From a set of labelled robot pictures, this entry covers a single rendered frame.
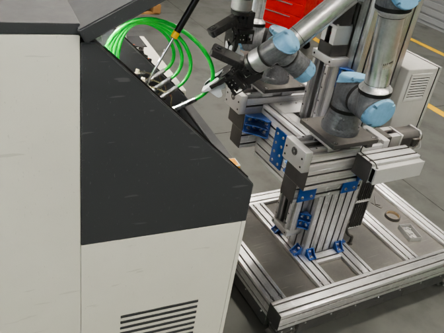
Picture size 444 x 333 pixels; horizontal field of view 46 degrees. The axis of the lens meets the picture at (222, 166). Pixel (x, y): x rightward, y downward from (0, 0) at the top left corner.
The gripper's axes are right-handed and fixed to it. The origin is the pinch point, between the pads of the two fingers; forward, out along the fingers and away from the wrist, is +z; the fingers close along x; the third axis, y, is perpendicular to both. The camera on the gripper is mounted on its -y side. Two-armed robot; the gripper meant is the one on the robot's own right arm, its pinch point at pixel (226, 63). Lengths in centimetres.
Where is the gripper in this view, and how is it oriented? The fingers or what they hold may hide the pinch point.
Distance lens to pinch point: 197.3
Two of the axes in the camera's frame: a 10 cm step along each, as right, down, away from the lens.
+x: -3.8, -5.3, 7.5
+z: -1.4, 8.4, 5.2
